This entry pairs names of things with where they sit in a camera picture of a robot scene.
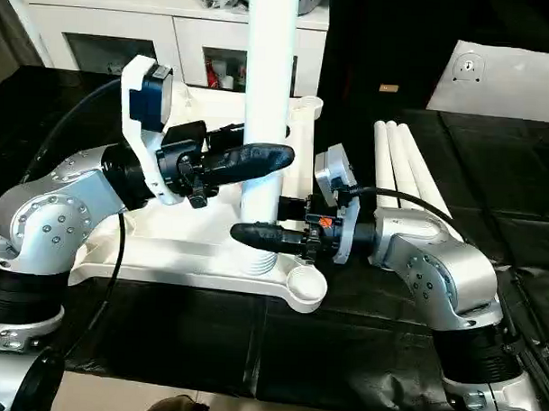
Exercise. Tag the white plastic table leg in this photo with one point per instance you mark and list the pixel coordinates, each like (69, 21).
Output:
(419, 165)
(384, 164)
(400, 165)
(268, 56)

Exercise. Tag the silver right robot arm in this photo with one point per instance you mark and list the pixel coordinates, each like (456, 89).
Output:
(435, 265)

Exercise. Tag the red bottle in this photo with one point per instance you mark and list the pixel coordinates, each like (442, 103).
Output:
(211, 74)

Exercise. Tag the white plastic table top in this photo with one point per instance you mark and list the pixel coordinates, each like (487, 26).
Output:
(187, 252)

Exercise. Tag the white glass-door cabinet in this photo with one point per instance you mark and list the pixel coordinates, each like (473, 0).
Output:
(127, 24)

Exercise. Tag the grey helmet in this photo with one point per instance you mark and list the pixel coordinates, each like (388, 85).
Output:
(315, 1)

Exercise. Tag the black work mat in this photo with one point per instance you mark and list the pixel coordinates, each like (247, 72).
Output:
(483, 176)

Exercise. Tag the black box with gold label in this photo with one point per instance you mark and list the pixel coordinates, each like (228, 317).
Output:
(375, 37)

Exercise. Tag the grey curtain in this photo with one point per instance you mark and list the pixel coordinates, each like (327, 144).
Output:
(12, 25)

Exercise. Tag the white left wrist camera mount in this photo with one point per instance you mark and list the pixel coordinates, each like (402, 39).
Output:
(143, 160)

